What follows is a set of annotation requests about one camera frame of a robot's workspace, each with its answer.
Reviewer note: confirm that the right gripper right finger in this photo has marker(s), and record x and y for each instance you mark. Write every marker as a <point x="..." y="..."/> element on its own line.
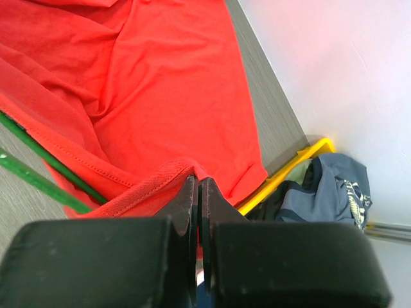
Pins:
<point x="267" y="264"/>

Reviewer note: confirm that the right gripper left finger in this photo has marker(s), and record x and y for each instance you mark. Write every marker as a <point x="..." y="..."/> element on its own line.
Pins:
<point x="122" y="262"/>

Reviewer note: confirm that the yellow plastic tray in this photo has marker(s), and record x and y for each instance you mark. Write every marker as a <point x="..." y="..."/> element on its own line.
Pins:
<point x="323" y="145"/>

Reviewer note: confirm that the green clothes hanger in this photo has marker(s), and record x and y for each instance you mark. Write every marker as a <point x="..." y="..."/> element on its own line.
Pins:
<point x="34" y="179"/>

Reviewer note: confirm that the red tank top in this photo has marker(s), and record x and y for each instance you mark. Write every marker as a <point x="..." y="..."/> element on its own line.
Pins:
<point x="133" y="97"/>

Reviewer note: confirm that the black garment in tray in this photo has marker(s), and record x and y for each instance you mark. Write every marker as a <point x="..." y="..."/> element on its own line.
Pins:
<point x="281" y="199"/>

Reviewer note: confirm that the blue grey garment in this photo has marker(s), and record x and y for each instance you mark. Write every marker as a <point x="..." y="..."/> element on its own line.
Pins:
<point x="335" y="189"/>

